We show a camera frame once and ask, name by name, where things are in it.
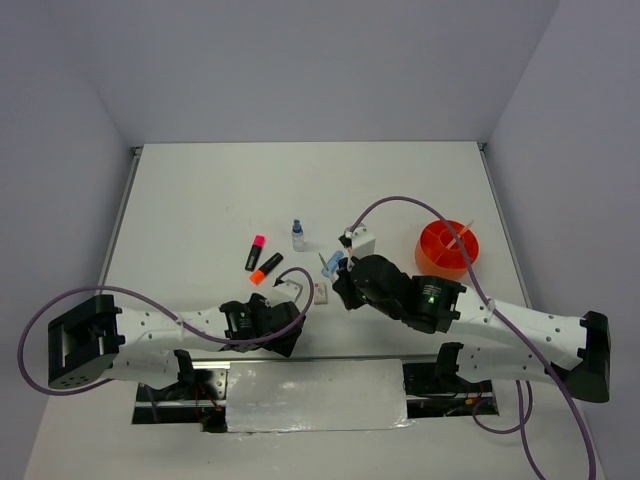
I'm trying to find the orange pen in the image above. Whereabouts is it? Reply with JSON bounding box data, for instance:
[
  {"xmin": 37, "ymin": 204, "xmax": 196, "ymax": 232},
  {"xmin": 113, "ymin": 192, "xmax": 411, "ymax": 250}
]
[{"xmin": 447, "ymin": 220, "xmax": 474, "ymax": 249}]

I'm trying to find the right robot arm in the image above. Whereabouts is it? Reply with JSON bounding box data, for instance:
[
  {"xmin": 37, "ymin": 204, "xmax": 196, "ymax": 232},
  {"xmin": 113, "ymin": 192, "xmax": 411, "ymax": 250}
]
[{"xmin": 332, "ymin": 254, "xmax": 611, "ymax": 403}]

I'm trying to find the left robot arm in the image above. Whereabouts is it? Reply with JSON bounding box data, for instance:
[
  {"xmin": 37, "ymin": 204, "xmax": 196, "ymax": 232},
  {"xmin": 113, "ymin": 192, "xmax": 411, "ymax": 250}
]
[{"xmin": 48, "ymin": 294, "xmax": 306, "ymax": 399}]

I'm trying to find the small white eraser box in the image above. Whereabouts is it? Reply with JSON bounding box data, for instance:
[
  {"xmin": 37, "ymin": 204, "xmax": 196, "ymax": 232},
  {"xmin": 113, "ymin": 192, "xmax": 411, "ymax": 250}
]
[{"xmin": 314, "ymin": 282, "xmax": 329, "ymax": 305}]

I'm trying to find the orange black highlighter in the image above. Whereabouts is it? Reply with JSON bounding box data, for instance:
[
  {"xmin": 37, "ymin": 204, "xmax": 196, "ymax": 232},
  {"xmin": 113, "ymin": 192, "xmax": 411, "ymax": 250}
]
[{"xmin": 249, "ymin": 252, "xmax": 284, "ymax": 285}]

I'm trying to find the small blue cap bottle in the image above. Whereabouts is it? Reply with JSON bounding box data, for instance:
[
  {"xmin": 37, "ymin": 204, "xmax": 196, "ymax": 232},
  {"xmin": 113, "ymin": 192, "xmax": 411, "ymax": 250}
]
[{"xmin": 291, "ymin": 219, "xmax": 305, "ymax": 252}]

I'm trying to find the orange round organizer container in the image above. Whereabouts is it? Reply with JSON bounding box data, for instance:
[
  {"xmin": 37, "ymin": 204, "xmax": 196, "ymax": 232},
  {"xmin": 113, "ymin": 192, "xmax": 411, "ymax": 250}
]
[{"xmin": 414, "ymin": 220, "xmax": 480, "ymax": 280}]

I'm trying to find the pink black highlighter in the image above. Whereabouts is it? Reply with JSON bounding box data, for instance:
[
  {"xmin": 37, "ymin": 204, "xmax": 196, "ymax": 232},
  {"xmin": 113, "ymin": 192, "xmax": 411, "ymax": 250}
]
[{"xmin": 244, "ymin": 235, "xmax": 265, "ymax": 272}]

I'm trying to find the silver foil covered panel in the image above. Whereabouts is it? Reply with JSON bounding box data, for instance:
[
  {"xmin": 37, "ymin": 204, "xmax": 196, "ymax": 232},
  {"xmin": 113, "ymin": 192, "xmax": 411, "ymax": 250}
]
[{"xmin": 226, "ymin": 359, "xmax": 411, "ymax": 433}]

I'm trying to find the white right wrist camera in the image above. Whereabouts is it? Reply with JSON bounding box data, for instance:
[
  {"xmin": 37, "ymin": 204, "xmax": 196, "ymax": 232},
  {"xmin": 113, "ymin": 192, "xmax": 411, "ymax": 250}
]
[{"xmin": 339, "ymin": 224, "xmax": 376, "ymax": 259}]

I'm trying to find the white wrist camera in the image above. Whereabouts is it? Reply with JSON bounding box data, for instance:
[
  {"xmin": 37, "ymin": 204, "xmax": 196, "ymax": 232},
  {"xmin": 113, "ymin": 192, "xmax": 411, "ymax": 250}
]
[
  {"xmin": 339, "ymin": 224, "xmax": 376, "ymax": 259},
  {"xmin": 268, "ymin": 280, "xmax": 303, "ymax": 305}
]

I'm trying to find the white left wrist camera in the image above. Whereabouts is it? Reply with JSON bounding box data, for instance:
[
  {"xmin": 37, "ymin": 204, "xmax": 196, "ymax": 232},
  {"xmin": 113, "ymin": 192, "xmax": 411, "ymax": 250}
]
[{"xmin": 268, "ymin": 280, "xmax": 303, "ymax": 305}]

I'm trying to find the right aluminium table rail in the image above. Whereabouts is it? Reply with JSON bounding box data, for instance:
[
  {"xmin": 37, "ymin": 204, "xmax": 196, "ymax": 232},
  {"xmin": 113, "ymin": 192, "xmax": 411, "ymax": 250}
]
[{"xmin": 477, "ymin": 142, "xmax": 531, "ymax": 307}]

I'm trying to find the aluminium table rail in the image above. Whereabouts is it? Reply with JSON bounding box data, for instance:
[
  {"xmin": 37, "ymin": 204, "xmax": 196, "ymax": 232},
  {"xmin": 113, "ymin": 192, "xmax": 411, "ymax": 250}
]
[
  {"xmin": 477, "ymin": 142, "xmax": 531, "ymax": 307},
  {"xmin": 99, "ymin": 146, "xmax": 144, "ymax": 285}
]

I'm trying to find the left aluminium table rail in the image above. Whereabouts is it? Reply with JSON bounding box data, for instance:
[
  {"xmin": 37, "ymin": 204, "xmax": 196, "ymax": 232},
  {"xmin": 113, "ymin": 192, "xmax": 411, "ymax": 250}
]
[{"xmin": 99, "ymin": 146, "xmax": 144, "ymax": 285}]

